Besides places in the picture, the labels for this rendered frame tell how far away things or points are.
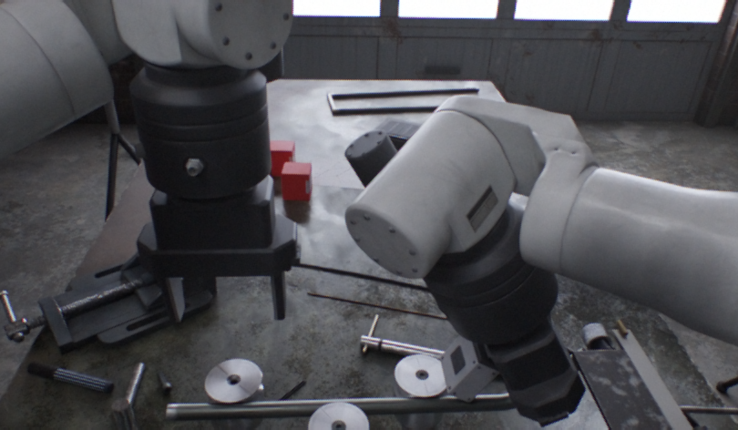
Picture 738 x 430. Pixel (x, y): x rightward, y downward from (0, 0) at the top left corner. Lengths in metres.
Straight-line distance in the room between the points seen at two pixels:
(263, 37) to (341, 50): 3.08
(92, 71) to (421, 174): 0.19
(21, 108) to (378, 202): 0.19
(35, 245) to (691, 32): 3.60
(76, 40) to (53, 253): 2.28
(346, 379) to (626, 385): 0.30
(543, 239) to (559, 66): 3.40
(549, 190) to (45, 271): 2.30
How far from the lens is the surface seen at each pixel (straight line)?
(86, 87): 0.34
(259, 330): 0.72
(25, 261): 2.59
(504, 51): 3.57
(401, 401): 0.53
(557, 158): 0.34
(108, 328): 0.75
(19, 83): 0.32
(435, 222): 0.34
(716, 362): 2.25
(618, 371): 0.49
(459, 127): 0.38
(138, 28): 0.39
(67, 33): 0.33
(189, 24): 0.34
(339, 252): 0.84
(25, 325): 0.77
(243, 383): 0.54
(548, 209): 0.32
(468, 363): 0.50
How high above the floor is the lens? 1.37
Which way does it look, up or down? 32 degrees down
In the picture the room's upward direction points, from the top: 2 degrees clockwise
